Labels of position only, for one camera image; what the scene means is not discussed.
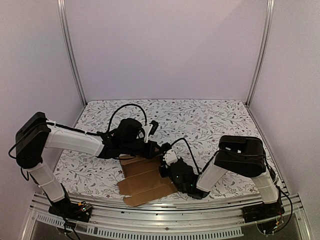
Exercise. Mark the right aluminium frame post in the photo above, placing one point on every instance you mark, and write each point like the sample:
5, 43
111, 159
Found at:
262, 52

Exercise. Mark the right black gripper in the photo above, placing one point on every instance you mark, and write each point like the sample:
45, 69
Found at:
164, 170

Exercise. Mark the aluminium front rail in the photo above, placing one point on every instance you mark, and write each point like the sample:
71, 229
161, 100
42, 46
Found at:
172, 219

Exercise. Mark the left aluminium frame post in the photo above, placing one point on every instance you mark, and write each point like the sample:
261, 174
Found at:
61, 6

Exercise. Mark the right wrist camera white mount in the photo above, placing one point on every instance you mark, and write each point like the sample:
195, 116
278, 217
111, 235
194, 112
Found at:
169, 156

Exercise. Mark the brown cardboard box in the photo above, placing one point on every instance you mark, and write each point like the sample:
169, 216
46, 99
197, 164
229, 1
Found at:
142, 181

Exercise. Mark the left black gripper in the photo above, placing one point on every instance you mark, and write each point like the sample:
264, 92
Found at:
149, 153

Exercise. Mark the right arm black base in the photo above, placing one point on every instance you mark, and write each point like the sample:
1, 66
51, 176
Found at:
271, 216

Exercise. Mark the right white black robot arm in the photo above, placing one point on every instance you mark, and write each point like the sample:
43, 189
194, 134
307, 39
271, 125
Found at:
242, 155

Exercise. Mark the floral patterned table mat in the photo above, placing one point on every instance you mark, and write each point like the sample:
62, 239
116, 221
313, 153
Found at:
193, 126

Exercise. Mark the aluminium frame post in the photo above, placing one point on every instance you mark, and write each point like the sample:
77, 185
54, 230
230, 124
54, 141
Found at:
262, 52
61, 6

